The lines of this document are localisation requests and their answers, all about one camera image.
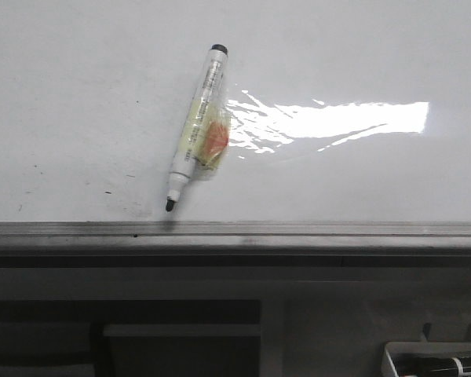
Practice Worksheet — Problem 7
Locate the white whiteboard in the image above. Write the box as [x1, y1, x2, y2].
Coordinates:
[0, 1, 471, 267]

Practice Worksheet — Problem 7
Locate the dark cabinet under whiteboard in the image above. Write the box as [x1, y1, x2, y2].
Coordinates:
[0, 300, 261, 376]

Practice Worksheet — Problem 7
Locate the white whiteboard marker with tape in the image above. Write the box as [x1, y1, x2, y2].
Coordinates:
[166, 44, 228, 212]

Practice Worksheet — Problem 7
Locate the black marker in tray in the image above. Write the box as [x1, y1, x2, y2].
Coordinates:
[395, 357, 471, 377]

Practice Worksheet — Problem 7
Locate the white marker tray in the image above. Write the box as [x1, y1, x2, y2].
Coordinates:
[381, 342, 471, 376]

